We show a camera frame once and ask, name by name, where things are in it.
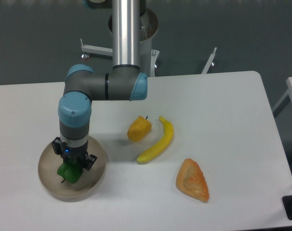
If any green bell pepper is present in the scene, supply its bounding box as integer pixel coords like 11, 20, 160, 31
57, 162, 83, 184

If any beige round plate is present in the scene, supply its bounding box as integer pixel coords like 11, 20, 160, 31
38, 136, 106, 201

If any yellow banana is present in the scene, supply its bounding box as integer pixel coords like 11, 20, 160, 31
136, 116, 174, 165

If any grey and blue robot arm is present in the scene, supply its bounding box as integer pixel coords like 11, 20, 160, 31
52, 0, 147, 170

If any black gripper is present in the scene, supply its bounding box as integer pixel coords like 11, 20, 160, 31
52, 137, 97, 171

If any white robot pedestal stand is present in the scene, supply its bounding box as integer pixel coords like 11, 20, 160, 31
79, 7, 218, 77

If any yellow bell pepper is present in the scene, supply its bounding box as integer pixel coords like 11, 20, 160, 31
127, 116, 152, 142

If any orange triangular pastry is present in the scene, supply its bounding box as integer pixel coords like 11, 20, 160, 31
175, 158, 210, 203

